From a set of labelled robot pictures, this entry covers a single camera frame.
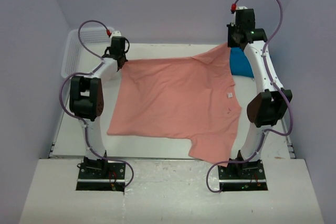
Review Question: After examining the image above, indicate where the blue folded t shirt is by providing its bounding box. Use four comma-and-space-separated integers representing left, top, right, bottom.
229, 48, 254, 78

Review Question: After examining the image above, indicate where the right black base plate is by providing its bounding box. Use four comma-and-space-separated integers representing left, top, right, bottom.
218, 160, 268, 192

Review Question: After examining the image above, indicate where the pink t shirt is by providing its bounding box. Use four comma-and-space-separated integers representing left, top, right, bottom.
107, 44, 241, 164

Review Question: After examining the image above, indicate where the white plastic basket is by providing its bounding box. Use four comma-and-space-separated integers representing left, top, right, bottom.
61, 27, 110, 78

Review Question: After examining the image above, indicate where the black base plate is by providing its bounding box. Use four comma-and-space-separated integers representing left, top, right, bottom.
218, 160, 268, 192
76, 162, 125, 192

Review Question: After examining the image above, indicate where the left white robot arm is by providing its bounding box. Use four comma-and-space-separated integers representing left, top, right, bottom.
69, 36, 130, 179

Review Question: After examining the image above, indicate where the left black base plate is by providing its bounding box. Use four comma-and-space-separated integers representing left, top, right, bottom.
76, 162, 125, 192

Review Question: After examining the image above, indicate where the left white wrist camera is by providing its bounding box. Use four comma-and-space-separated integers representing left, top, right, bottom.
106, 29, 122, 38

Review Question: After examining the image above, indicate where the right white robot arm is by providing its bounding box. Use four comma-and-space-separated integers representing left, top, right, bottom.
218, 5, 292, 180

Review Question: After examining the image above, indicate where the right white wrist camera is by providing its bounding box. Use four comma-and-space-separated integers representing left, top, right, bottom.
230, 3, 247, 14

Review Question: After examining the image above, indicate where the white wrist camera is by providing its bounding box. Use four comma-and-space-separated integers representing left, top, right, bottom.
106, 29, 122, 38
230, 3, 247, 14

